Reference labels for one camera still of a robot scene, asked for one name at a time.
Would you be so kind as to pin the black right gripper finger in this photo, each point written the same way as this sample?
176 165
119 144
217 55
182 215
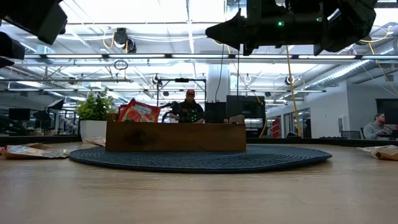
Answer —
230 29

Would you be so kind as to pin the wooden three-compartment box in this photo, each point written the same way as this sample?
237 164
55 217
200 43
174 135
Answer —
174 137

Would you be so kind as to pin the red strawberry tea packet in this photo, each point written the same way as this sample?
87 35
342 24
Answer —
140 113
121 111

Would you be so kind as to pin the beige tea packet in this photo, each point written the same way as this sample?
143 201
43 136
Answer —
38 145
385 153
98 142

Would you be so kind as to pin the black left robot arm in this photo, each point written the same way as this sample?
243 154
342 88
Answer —
37 15

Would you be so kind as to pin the orange tea packet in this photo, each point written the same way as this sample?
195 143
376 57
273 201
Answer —
28 153

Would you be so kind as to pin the person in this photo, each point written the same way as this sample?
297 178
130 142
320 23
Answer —
373 130
189 112

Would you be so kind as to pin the red cabinet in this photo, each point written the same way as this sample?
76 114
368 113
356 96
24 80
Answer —
275 127

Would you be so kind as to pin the grey office chair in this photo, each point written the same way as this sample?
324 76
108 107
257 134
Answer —
351 134

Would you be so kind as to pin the round dark blue woven placemat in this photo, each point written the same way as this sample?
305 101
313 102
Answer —
202 161

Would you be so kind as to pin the small green plant white pot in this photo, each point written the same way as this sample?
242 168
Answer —
93 130

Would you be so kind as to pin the silver ventilation duct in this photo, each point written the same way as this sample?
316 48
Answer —
342 73

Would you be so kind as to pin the black metal rig frame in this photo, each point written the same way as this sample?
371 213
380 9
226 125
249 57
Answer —
182 80

